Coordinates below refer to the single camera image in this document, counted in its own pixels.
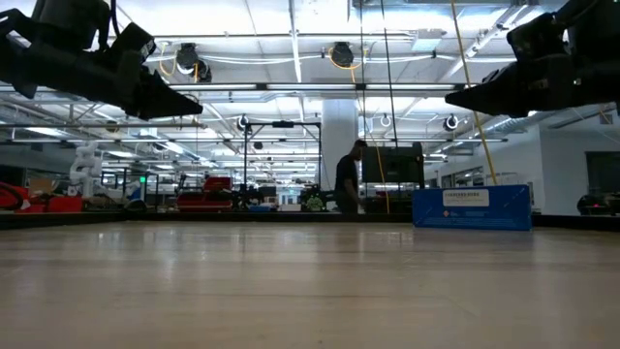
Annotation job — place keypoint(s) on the red bins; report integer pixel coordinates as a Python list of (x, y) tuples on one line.
[(63, 204)]

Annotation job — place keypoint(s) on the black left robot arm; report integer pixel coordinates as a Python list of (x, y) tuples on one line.
[(12, 58)]

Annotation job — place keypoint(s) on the black gantry frame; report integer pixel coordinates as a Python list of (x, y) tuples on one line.
[(283, 124)]

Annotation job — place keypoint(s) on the white robot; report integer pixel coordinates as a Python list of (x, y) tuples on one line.
[(84, 167)]

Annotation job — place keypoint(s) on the brown cardboard box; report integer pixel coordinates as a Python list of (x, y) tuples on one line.
[(42, 186)]

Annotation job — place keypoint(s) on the black table frame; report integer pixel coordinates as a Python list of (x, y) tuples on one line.
[(194, 218)]

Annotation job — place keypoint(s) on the dark glass doorway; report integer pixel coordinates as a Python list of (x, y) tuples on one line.
[(603, 174)]

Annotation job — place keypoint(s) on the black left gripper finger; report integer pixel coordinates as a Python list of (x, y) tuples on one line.
[(160, 94), (160, 110)]

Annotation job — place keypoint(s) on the person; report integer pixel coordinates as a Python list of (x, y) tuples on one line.
[(346, 179)]

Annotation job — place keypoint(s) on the black monitor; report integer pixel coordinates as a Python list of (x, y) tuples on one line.
[(392, 165)]

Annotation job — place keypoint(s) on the long ceiling light rail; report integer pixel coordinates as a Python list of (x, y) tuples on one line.
[(315, 87)]

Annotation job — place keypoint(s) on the black round machine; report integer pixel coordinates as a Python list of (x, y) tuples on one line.
[(593, 206)]

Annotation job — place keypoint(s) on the red tool chest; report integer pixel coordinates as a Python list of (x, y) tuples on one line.
[(213, 184)]

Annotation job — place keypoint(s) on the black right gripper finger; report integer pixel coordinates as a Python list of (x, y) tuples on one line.
[(504, 82), (508, 105)]

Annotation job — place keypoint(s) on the blue cardboard box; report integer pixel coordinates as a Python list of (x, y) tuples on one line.
[(499, 213)]

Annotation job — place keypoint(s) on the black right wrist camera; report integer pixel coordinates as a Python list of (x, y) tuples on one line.
[(596, 24)]

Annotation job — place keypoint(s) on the white building column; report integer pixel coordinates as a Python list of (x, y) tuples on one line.
[(339, 126)]

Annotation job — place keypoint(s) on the green black machine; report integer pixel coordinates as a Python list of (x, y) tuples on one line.
[(315, 202)]

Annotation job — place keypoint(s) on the silver ventilation duct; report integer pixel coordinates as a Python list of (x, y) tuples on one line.
[(513, 125)]

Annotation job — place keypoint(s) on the blue bin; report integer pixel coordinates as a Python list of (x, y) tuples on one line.
[(261, 209)]

